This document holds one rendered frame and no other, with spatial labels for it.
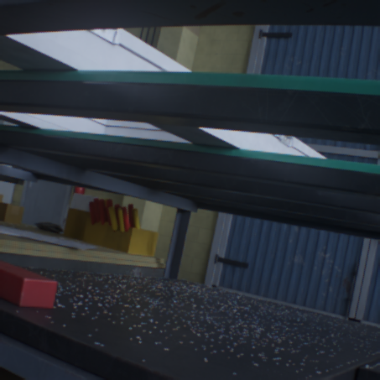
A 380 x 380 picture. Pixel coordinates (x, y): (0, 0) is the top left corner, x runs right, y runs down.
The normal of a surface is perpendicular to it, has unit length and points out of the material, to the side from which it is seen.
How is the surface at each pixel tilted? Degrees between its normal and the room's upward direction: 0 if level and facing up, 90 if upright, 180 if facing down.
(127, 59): 90
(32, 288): 90
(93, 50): 90
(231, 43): 90
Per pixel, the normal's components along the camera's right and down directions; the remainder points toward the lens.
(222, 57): -0.52, -0.17
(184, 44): 0.83, 0.13
